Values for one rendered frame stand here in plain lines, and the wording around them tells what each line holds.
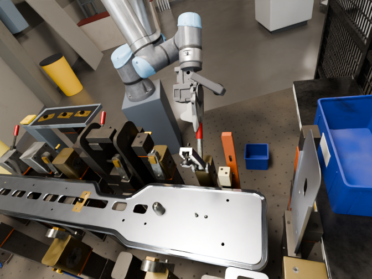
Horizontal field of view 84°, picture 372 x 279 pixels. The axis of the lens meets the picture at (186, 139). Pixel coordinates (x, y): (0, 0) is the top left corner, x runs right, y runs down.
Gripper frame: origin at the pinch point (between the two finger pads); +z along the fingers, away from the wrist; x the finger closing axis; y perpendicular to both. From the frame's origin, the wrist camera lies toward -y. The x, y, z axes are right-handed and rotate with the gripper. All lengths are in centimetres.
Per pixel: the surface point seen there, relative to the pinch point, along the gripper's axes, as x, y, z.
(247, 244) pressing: 9.8, -15.4, 31.4
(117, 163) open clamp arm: 2.1, 31.6, 12.3
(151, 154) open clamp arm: 1.2, 17.3, 9.1
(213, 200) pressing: 1.2, -4.6, 23.3
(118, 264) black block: 17.5, 20.8, 39.6
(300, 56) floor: -272, -68, -93
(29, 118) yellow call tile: -8, 94, -8
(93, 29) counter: -366, 388, -257
